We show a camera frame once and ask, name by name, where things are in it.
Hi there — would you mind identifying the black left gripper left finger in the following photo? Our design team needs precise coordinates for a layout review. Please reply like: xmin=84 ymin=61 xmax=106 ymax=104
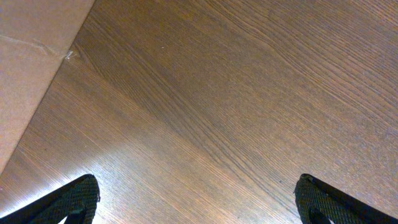
xmin=1 ymin=174 xmax=100 ymax=224

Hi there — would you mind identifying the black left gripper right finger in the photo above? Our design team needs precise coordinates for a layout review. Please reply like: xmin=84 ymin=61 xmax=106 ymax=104
xmin=294 ymin=174 xmax=397 ymax=224

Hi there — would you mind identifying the open cardboard box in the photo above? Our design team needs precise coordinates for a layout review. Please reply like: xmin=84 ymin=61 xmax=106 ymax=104
xmin=1 ymin=0 xmax=94 ymax=169

